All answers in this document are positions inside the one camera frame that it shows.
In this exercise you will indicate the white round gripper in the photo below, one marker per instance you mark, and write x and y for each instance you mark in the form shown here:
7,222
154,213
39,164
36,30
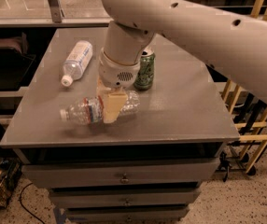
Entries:
116,75

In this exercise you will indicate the clear red-label water bottle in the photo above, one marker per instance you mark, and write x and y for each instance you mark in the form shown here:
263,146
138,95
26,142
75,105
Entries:
89,110

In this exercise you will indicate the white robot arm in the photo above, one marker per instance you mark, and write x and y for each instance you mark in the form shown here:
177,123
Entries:
235,45

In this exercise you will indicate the white-label plastic water bottle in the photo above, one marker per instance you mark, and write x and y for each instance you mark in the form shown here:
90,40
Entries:
76,62

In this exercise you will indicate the green soda can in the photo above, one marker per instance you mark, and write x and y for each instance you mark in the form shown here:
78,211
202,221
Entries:
144,79

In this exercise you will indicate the grey drawer cabinet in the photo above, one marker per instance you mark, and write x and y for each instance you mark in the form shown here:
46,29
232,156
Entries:
182,117

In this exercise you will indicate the top grey drawer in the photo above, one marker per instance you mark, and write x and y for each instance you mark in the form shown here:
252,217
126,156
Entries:
102,174

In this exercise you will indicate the grey drawer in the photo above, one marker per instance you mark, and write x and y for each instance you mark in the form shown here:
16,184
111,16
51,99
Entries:
124,198
102,174
127,214

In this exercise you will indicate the dark chair at left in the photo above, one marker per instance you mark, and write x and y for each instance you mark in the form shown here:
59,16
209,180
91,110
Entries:
16,63

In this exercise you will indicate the middle grey drawer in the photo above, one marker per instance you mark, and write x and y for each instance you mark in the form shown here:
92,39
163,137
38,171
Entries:
124,198

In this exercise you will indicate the bottom grey drawer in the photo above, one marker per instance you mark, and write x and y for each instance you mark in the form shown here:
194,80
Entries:
127,214

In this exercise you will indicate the yellow wooden rack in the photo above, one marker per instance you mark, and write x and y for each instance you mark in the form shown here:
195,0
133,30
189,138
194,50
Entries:
250,131

